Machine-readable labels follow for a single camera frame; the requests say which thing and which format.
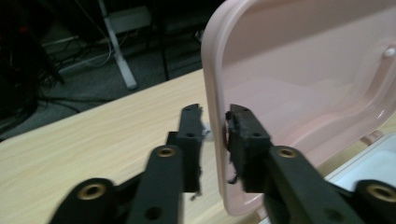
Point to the black metal chair frame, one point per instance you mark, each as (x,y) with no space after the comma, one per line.
(163,56)

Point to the white divided tray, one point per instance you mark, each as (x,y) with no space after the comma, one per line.
(373,165)

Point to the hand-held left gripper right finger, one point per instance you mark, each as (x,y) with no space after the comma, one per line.
(249,146)

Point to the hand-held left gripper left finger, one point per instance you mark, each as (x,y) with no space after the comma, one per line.
(190,146)

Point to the pink storage box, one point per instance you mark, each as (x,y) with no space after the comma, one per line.
(295,77)

